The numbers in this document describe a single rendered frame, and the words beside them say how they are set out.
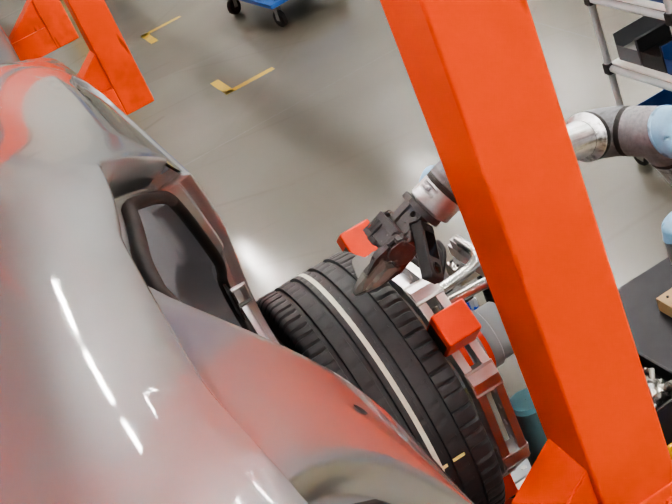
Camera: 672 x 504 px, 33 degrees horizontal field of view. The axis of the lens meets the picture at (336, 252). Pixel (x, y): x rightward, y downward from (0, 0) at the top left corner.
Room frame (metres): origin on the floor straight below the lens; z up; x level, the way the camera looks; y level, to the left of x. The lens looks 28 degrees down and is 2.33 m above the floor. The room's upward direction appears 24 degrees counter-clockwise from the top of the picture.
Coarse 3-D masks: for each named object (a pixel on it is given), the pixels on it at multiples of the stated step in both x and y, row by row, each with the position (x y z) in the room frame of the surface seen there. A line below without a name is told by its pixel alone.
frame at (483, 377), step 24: (408, 264) 2.08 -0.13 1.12; (408, 288) 1.99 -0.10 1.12; (432, 288) 1.97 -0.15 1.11; (432, 312) 1.94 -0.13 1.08; (456, 360) 1.86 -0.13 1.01; (480, 360) 1.85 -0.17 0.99; (480, 384) 1.82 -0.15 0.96; (480, 408) 1.83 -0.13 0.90; (504, 408) 1.83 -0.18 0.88; (504, 456) 1.82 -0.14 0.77; (528, 456) 1.84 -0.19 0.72
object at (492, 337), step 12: (480, 312) 2.12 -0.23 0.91; (492, 312) 2.10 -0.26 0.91; (492, 324) 2.08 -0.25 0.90; (480, 336) 2.06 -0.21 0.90; (492, 336) 2.05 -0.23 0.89; (504, 336) 2.06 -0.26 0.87; (492, 348) 2.04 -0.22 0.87; (504, 348) 2.05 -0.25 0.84; (468, 360) 2.03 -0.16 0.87; (504, 360) 2.05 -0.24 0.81; (456, 372) 2.02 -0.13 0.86
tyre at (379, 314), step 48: (288, 288) 2.11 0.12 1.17; (336, 288) 2.02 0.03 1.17; (384, 288) 1.96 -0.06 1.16; (288, 336) 1.95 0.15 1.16; (336, 336) 1.90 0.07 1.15; (384, 336) 1.87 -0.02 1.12; (384, 384) 1.80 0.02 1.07; (432, 384) 1.80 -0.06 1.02; (432, 432) 1.75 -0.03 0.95; (480, 432) 1.75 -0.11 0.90; (480, 480) 1.75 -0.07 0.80
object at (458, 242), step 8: (456, 240) 2.28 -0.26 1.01; (464, 240) 2.26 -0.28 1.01; (456, 248) 2.28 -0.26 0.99; (464, 248) 2.24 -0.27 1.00; (472, 248) 2.21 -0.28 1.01; (472, 256) 2.18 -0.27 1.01; (472, 264) 2.16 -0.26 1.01; (456, 272) 2.15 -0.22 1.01; (464, 272) 2.14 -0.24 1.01; (472, 272) 2.15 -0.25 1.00; (448, 280) 2.13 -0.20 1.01; (456, 280) 2.13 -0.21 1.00; (448, 288) 2.12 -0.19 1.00
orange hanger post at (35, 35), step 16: (32, 0) 7.54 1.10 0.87; (48, 0) 7.56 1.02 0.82; (32, 16) 7.55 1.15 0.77; (48, 16) 7.55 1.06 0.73; (64, 16) 7.57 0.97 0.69; (16, 32) 7.51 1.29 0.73; (32, 32) 7.53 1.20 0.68; (48, 32) 7.54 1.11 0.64; (64, 32) 7.56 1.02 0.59; (16, 48) 7.49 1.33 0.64; (32, 48) 7.51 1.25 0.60; (48, 48) 7.53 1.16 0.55
